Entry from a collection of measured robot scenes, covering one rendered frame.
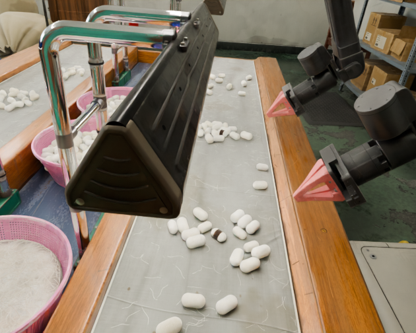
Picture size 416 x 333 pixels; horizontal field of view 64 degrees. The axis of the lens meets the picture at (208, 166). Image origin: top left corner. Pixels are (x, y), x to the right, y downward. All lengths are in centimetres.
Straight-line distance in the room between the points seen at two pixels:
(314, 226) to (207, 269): 23
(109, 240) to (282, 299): 31
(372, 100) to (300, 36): 505
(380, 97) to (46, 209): 72
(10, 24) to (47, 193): 304
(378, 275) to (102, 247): 103
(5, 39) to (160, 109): 359
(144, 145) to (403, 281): 128
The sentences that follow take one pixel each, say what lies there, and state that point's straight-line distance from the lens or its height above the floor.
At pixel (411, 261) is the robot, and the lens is 151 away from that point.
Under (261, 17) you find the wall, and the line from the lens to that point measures 540.
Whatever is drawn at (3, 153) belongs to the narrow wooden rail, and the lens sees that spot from 93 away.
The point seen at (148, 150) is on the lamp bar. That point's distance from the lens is 21.
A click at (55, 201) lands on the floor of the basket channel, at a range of 88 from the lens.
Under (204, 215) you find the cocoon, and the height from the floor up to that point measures 76.
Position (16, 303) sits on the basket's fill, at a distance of 62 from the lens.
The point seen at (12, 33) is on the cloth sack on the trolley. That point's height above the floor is 46.
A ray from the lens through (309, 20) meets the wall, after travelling 556.
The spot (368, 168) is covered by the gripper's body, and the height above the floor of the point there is 94.
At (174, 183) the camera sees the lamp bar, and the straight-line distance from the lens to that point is 23.
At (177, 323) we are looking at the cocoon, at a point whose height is 76.
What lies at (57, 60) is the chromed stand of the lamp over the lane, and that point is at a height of 107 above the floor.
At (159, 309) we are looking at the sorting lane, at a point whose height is 74.
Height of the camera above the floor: 120
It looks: 32 degrees down
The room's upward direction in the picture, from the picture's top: 5 degrees clockwise
